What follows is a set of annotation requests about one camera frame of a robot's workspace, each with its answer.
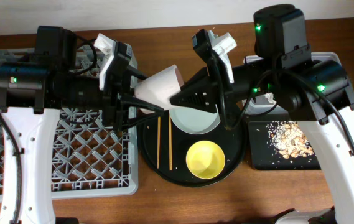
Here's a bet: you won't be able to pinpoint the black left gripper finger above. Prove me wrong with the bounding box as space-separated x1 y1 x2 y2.
119 95 165 131
126 65 147 80

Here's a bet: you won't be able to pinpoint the pink cup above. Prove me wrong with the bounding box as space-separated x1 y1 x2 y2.
134 65 184 110

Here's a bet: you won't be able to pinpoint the yellow bowl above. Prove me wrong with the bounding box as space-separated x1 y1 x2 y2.
185 141 226 180

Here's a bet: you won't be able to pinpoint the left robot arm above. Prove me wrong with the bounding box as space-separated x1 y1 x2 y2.
0 26 164 223

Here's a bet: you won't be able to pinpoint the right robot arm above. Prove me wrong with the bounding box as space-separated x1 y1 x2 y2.
170 4 354 223

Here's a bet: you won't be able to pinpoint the grey dishwasher rack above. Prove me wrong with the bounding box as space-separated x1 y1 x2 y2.
0 49 138 202

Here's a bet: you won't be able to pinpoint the black rectangular waste tray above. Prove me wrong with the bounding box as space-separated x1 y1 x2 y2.
248 121 320 170

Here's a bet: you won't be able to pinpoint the wooden chopstick left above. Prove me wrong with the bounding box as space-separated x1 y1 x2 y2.
157 116 161 169

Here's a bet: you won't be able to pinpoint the wooden chopstick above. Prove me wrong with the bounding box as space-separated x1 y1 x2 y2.
168 113 173 171
157 116 161 169

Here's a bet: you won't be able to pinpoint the white plate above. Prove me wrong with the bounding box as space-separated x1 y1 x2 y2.
170 107 220 134

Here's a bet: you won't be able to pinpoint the wooden chopstick right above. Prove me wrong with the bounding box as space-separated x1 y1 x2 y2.
168 113 173 171

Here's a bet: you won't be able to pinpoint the round black tray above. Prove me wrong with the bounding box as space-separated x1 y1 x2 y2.
137 113 248 187

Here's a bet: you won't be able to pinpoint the clear plastic bin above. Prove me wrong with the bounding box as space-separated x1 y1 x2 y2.
246 52 341 115

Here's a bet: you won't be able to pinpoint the crumpled white paper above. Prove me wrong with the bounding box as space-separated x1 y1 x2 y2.
265 93 276 105

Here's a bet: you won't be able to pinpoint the food scraps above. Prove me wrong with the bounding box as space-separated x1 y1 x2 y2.
266 121 314 159

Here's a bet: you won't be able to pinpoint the black camera cable right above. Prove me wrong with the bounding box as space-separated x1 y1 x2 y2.
209 49 289 131

